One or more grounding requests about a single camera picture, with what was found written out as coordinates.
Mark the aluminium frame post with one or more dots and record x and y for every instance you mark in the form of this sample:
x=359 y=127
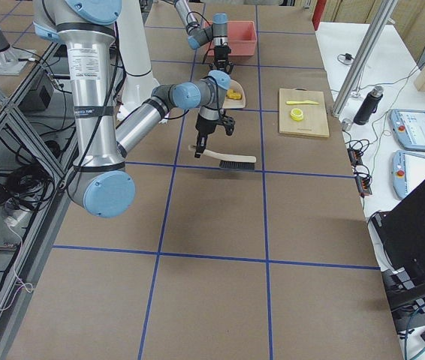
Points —
x=352 y=81

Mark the blue teach pendant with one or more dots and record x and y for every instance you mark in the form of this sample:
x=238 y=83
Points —
x=408 y=171
x=408 y=127

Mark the black monitor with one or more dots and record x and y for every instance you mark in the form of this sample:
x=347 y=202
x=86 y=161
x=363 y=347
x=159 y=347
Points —
x=402 y=233

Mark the blue teach pendant near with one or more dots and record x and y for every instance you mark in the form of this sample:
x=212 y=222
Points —
x=408 y=171

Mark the blue teach pendant far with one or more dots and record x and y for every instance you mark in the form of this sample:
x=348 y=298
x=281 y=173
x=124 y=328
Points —
x=408 y=127

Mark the yellow plastic knife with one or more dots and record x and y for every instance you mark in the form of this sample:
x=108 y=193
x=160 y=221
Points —
x=301 y=102

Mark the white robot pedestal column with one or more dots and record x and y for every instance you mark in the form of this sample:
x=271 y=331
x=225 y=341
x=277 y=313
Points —
x=139 y=79

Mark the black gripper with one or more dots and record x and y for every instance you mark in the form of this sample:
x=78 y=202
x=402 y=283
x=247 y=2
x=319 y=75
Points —
x=221 y=52
x=204 y=127

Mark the black water bottle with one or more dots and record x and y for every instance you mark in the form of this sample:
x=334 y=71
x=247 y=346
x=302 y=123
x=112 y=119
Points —
x=369 y=105

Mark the beige hand brush black bristles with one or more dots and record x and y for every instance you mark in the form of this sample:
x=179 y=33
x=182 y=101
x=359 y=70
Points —
x=232 y=161

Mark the black power strip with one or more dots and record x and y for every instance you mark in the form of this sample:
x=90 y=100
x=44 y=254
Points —
x=362 y=176

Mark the beige plastic dustpan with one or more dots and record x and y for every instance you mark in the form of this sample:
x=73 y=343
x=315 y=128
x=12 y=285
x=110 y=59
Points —
x=235 y=105

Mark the pink plastic bin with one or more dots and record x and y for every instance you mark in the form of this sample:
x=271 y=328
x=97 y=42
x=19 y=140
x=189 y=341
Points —
x=242 y=38

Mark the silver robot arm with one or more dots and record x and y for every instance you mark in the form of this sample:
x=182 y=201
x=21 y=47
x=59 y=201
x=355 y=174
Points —
x=212 y=33
x=117 y=101

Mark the yellow lemon slices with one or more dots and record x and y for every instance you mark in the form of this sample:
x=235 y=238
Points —
x=296 y=114

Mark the yellow toy corn cob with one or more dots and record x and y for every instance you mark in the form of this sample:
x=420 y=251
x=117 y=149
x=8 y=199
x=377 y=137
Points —
x=234 y=95

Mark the bamboo cutting board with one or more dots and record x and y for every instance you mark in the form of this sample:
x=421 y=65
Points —
x=315 y=123

